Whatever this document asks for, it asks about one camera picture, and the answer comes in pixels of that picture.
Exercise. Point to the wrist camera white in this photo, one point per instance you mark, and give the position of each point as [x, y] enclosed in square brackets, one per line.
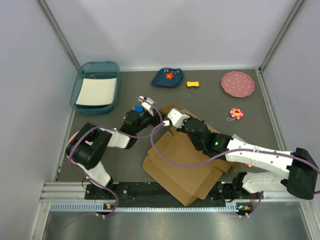
[176, 118]
[146, 103]

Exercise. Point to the dark blue fish dish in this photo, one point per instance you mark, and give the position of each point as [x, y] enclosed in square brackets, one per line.
[168, 77]

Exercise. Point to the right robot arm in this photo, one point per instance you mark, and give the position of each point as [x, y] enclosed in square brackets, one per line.
[293, 171]

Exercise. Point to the yellow bone sponge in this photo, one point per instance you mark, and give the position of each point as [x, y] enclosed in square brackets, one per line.
[192, 84]

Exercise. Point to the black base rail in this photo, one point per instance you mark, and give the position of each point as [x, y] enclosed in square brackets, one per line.
[175, 195]

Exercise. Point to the teal plastic bin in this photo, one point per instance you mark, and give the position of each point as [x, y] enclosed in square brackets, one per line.
[95, 70]

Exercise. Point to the white paper sheet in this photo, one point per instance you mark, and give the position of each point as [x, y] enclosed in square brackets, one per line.
[97, 92]

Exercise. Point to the pink flower charm right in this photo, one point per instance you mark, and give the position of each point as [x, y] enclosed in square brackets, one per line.
[235, 114]

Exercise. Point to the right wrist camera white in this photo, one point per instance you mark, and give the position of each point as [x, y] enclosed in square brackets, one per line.
[176, 118]

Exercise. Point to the brown cardboard box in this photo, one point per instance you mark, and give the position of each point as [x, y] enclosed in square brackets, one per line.
[174, 163]

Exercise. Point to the aluminium frame profile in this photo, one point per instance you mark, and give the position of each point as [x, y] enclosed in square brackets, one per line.
[69, 197]

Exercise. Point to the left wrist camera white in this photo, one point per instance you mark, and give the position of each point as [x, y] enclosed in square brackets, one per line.
[146, 103]

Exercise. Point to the pink dotted plate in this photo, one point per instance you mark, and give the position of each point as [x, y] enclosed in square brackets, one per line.
[237, 84]

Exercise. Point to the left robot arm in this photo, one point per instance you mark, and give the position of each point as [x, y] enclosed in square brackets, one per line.
[86, 147]

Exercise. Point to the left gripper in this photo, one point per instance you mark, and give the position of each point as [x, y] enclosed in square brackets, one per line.
[156, 118]

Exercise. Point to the blue small eraser block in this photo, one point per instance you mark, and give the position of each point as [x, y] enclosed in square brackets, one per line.
[139, 109]

